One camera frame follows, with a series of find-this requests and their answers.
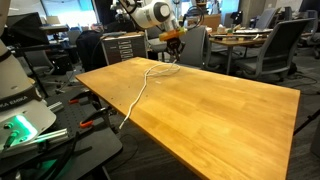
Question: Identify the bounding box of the black tripod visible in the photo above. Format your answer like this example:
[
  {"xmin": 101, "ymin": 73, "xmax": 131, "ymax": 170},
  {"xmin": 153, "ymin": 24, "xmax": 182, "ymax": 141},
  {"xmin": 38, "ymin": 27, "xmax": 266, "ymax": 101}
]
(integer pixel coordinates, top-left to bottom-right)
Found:
[{"xmin": 293, "ymin": 108, "xmax": 320, "ymax": 136}]

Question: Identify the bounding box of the black robot cart platform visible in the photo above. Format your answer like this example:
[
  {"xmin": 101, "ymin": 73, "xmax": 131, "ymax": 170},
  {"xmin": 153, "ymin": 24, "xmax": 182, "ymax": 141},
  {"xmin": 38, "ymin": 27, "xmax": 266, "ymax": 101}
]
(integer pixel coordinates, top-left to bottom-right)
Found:
[{"xmin": 0, "ymin": 87, "xmax": 124, "ymax": 180}]

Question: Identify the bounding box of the white papers stack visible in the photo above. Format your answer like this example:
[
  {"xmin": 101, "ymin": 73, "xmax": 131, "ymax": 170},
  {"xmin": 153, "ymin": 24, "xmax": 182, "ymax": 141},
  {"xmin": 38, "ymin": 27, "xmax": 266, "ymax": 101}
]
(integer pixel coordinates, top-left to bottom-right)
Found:
[{"xmin": 233, "ymin": 28, "xmax": 274, "ymax": 36}]

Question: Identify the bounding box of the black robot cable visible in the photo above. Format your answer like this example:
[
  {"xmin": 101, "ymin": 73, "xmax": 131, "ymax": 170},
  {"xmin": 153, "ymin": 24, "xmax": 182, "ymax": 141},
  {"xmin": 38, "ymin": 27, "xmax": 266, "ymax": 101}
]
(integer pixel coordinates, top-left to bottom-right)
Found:
[{"xmin": 181, "ymin": 4, "xmax": 205, "ymax": 32}]

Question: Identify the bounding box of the grey armrest office chair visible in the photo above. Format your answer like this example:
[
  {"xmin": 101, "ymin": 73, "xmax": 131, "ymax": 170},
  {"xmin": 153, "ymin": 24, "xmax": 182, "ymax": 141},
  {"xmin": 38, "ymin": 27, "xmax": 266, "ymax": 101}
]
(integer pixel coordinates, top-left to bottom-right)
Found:
[{"xmin": 233, "ymin": 18, "xmax": 316, "ymax": 81}]

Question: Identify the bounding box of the orange-handled black clamp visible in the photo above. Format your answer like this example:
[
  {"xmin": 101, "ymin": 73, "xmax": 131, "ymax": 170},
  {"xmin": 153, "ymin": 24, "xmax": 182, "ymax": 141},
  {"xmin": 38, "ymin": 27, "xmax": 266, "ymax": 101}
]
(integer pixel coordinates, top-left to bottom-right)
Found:
[
  {"xmin": 68, "ymin": 90, "xmax": 101, "ymax": 107},
  {"xmin": 79, "ymin": 105, "xmax": 118, "ymax": 130}
]

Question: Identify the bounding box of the wooden office desk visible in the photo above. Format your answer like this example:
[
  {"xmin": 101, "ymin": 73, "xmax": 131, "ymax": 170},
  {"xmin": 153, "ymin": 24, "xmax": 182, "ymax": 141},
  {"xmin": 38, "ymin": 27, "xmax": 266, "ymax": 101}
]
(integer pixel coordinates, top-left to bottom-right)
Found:
[{"xmin": 208, "ymin": 28, "xmax": 314, "ymax": 76}]

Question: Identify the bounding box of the black floor cable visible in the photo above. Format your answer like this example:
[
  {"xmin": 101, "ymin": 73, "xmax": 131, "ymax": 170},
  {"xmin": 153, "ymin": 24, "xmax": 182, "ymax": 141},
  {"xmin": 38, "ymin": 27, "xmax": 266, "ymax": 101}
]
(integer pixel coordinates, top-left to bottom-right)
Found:
[{"xmin": 108, "ymin": 133, "xmax": 139, "ymax": 173}]

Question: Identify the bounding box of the grey drawer cabinet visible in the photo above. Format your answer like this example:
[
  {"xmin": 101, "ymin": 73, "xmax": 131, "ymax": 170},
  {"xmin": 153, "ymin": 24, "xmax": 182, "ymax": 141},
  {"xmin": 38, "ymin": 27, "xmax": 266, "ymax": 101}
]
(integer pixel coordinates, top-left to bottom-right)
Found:
[{"xmin": 100, "ymin": 31, "xmax": 148, "ymax": 66}]

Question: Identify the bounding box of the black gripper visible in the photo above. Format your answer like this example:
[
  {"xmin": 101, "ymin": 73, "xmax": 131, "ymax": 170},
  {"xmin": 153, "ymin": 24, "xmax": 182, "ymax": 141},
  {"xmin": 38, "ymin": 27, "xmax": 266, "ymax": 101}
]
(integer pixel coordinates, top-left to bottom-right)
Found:
[{"xmin": 166, "ymin": 38, "xmax": 185, "ymax": 63}]

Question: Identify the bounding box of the aluminium extrusion bar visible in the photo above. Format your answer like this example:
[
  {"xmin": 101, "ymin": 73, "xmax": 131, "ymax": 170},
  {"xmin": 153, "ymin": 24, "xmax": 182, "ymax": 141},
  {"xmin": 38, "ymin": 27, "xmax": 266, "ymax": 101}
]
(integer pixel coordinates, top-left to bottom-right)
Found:
[
  {"xmin": 31, "ymin": 128, "xmax": 69, "ymax": 145},
  {"xmin": 47, "ymin": 101, "xmax": 65, "ymax": 114}
]

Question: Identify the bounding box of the brown cardboard box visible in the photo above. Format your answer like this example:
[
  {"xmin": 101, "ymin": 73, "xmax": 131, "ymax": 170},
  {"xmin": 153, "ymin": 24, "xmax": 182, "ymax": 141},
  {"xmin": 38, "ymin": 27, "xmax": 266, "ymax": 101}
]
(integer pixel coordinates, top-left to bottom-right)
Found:
[{"xmin": 199, "ymin": 14, "xmax": 223, "ymax": 33}]

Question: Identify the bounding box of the white rope with black tip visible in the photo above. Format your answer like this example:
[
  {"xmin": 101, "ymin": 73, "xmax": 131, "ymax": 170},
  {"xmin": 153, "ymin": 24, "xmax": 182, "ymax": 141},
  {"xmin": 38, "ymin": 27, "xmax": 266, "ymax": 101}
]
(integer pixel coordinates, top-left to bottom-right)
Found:
[{"xmin": 118, "ymin": 59, "xmax": 182, "ymax": 130}]

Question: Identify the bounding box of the grey fabric office chair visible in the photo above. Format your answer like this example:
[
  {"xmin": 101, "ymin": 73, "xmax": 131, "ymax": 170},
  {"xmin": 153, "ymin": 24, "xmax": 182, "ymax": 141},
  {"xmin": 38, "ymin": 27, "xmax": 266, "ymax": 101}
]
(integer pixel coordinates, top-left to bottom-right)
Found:
[{"xmin": 172, "ymin": 25, "xmax": 210, "ymax": 70}]

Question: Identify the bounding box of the black mesh office chair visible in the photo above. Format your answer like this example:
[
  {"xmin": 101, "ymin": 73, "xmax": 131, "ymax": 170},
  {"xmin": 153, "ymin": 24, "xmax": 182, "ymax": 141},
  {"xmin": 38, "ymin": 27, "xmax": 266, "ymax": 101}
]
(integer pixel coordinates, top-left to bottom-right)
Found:
[{"xmin": 145, "ymin": 26, "xmax": 175, "ymax": 63}]

